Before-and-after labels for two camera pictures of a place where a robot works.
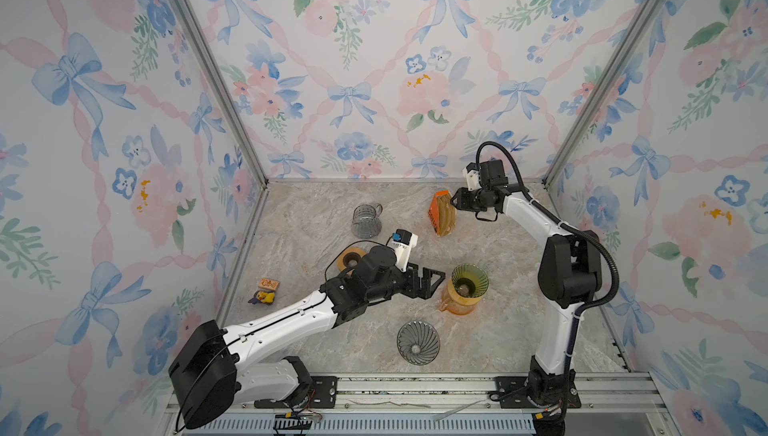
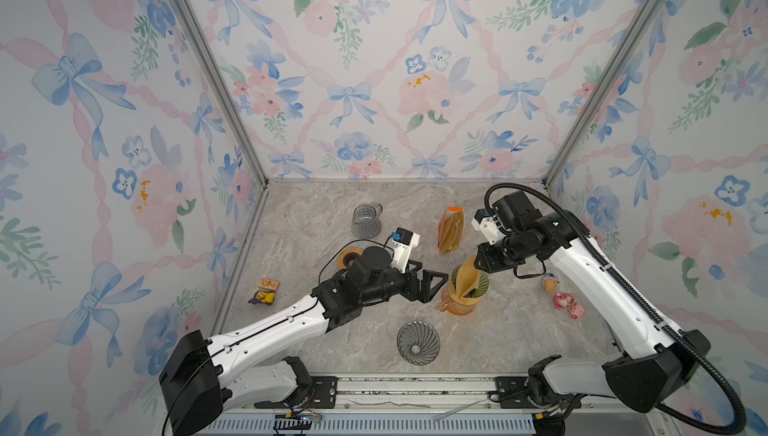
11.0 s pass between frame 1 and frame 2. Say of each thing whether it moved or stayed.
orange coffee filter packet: moved
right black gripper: moved
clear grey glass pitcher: stayed
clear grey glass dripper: stayed
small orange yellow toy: stayed
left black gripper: stayed
